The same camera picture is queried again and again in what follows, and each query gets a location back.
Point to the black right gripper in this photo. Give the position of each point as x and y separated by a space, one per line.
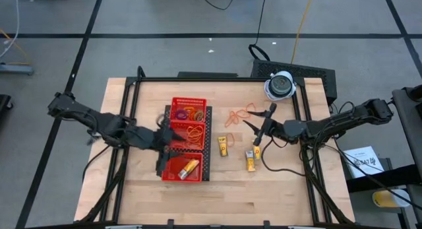
270 128

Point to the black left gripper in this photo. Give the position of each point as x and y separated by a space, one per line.
165 138

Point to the yellow green crayon pack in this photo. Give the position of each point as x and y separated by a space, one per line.
188 169
257 153
250 163

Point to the purple rubber band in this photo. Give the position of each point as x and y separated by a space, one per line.
176 115

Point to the green rubber band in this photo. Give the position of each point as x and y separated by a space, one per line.
202 115

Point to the yellow snack packet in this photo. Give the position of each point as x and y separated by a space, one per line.
223 148

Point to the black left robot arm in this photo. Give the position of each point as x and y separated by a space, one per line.
108 126

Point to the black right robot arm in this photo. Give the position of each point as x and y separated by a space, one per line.
346 118

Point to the black perforated metal shelf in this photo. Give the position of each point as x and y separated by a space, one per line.
208 146

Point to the white cylindrical cup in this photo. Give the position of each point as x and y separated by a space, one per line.
281 85

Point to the black perforated computer case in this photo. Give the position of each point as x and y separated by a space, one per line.
313 74

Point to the black table edge clamp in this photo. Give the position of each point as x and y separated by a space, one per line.
170 223
266 223

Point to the silver edge plate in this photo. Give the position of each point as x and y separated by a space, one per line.
306 227
123 227

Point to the white paper sheet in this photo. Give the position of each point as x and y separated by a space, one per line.
362 161

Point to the black side cart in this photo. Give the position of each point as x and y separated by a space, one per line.
405 123

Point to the yellow white roll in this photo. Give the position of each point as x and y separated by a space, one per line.
389 199

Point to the black equipment foot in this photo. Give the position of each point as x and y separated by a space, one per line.
5 105

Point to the grey floor stand base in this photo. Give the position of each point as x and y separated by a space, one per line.
16 69

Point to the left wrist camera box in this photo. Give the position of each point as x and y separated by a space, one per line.
140 138

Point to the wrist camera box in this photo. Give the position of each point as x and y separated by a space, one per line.
295 130
140 138

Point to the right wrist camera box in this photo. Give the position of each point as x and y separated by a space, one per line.
295 130

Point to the black aluminium rig frame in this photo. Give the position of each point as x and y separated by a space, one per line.
230 80

